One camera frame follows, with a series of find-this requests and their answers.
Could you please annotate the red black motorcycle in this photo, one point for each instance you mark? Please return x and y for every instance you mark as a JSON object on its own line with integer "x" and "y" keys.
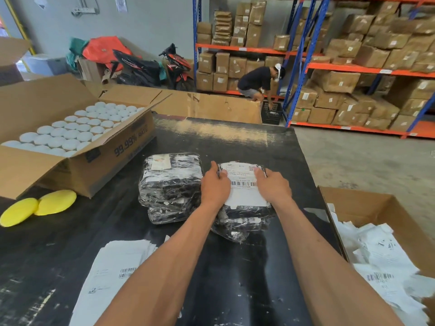
{"x": 176, "y": 69}

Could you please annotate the person's right forearm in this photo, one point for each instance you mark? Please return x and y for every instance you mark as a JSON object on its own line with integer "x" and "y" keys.
{"x": 326, "y": 268}

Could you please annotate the person's right thumb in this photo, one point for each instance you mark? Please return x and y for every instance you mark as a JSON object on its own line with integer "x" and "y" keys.
{"x": 259, "y": 173}

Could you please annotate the person's left forearm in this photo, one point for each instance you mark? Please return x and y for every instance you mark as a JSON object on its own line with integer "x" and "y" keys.
{"x": 163, "y": 271}

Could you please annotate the white wall paper notice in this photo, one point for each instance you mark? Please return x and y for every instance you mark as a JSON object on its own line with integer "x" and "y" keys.
{"x": 121, "y": 3}

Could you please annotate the pile of white backing papers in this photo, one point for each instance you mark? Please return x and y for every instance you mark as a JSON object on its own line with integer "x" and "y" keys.
{"x": 384, "y": 264}

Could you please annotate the open printed cardboard box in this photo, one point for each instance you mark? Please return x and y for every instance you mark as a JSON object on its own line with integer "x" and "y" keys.
{"x": 102, "y": 159}

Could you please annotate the large plain cardboard box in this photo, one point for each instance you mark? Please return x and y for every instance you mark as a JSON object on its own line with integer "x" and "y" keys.
{"x": 207, "y": 106}

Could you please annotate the white cooler box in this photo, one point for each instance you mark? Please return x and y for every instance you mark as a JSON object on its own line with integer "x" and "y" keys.
{"x": 46, "y": 64}

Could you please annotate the white wall bracket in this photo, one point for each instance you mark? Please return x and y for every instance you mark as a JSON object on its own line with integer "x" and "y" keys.
{"x": 84, "y": 10}

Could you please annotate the black plastic crate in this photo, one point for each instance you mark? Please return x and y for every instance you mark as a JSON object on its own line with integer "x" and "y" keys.
{"x": 272, "y": 114}

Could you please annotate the white shipping label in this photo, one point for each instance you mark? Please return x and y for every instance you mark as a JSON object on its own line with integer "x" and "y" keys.
{"x": 243, "y": 190}

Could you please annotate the wide blue orange storage rack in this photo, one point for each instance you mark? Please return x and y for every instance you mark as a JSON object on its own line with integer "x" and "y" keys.
{"x": 356, "y": 69}

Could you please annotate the narrow blue orange storage rack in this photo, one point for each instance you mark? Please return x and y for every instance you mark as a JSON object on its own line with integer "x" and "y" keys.
{"x": 244, "y": 49}

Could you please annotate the stack of white label sheets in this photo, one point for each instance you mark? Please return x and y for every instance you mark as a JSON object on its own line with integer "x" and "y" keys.
{"x": 108, "y": 278}

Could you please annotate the person's right hand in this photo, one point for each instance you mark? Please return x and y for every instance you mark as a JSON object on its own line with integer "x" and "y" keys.
{"x": 273, "y": 191}

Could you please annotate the person's left hand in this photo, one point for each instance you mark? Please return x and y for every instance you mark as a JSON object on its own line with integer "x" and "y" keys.
{"x": 214, "y": 190}

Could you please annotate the group of white round lids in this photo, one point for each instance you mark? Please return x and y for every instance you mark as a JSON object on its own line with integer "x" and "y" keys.
{"x": 73, "y": 130}

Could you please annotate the black parcel with label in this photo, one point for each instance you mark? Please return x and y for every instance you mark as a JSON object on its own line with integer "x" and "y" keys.
{"x": 244, "y": 211}

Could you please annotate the stacks of small cardboard cartons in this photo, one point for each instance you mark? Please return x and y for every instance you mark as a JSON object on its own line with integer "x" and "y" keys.
{"x": 231, "y": 47}

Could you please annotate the green cloth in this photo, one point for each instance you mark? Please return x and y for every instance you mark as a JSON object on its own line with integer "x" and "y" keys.
{"x": 75, "y": 50}

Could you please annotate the orange cloth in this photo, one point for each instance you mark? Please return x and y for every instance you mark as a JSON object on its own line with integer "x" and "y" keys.
{"x": 105, "y": 50}

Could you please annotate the person's left thumb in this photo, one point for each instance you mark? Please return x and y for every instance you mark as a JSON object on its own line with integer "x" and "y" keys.
{"x": 222, "y": 175}

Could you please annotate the cardboard waste box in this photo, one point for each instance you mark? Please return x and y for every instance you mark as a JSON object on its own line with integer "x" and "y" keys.
{"x": 370, "y": 207}

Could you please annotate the yellow round sponge pad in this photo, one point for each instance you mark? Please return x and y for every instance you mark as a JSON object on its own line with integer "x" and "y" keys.
{"x": 56, "y": 202}
{"x": 18, "y": 212}

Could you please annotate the stacks of large cardboard cartons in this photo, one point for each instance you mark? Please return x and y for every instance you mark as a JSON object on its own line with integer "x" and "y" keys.
{"x": 370, "y": 64}

